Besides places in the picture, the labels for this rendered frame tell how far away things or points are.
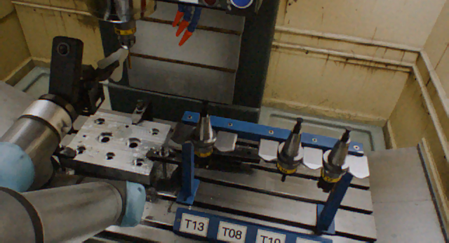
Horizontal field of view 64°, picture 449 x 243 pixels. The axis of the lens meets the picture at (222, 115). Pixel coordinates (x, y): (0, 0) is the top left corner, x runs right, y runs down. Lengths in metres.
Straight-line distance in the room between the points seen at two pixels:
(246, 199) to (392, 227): 0.53
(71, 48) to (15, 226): 0.40
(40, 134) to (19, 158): 0.05
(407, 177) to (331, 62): 0.63
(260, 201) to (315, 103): 0.90
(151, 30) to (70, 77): 0.77
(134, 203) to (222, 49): 0.87
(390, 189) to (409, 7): 0.75
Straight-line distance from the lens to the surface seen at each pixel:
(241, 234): 1.07
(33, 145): 0.61
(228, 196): 1.19
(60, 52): 0.68
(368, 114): 2.03
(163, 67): 1.49
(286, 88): 1.91
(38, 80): 2.32
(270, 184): 1.24
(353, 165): 0.93
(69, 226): 0.43
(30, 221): 0.35
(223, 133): 0.93
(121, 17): 0.82
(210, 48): 1.38
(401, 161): 1.61
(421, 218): 1.45
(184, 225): 1.09
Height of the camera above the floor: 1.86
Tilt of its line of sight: 41 degrees down
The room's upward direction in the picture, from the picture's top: 5 degrees clockwise
